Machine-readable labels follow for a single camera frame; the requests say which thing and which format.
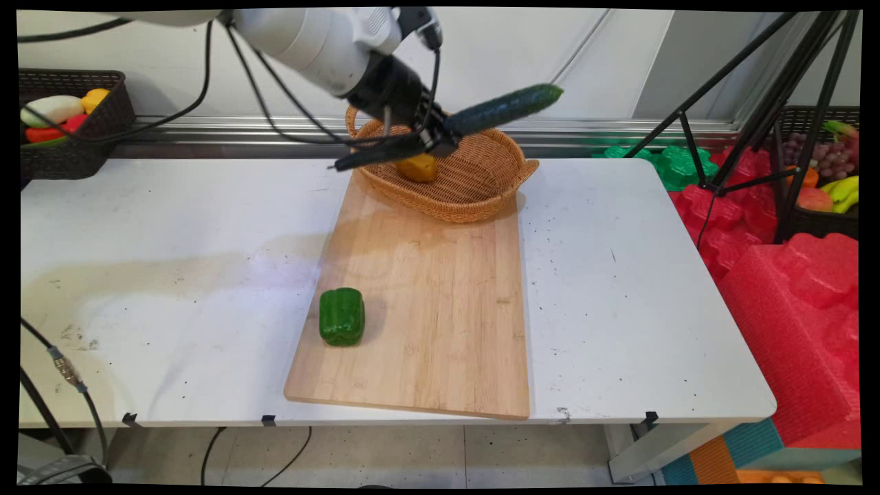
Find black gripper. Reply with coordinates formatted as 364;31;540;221
344;54;462;157

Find long dark green cucumber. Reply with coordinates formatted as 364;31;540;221
333;83;565;172

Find brown potato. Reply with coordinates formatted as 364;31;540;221
396;153;439;184

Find oval wicker basket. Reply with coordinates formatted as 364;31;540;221
344;103;540;224

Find wooden cutting board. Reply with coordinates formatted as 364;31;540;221
283;167;531;421

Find green bell pepper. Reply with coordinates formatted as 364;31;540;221
318;287;366;347

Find green foam mat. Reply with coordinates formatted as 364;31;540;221
592;142;720;193

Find red foam mat pile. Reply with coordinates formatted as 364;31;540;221
669;146;779;283

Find black plastic basket with vegetables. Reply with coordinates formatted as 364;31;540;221
19;69;137;182

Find orange peach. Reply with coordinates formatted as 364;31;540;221
797;186;835;213

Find white table leg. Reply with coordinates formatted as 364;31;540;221
604;419;731;484

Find red chili pepper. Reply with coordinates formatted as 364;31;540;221
25;113;89;144

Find black plastic basket with fruit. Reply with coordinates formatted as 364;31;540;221
772;105;861;242

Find white eggplant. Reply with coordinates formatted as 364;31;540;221
20;95;85;129

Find purple grape bunch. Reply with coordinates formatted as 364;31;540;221
782;132;858;182

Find large red foam mat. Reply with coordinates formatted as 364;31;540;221
717;232;861;450

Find yellow bananas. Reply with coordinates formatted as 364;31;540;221
819;175;860;215

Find teal and orange box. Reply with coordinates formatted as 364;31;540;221
659;417;862;486

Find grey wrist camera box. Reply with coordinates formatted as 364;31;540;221
395;7;445;53

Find white vented wrist mount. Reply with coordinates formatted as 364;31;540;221
351;7;404;57

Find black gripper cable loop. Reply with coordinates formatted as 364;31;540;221
223;25;442;148

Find aluminium wall rail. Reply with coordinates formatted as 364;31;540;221
110;114;742;160

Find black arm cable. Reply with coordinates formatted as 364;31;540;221
18;18;215;143

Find black camera tripod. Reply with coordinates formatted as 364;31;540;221
622;10;861;245

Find black floor cable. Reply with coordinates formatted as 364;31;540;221
260;426;313;486
200;426;228;486

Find cable with metal connector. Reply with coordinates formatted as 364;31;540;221
19;317;111;470

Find grey strap bundle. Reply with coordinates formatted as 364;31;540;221
17;454;113;486

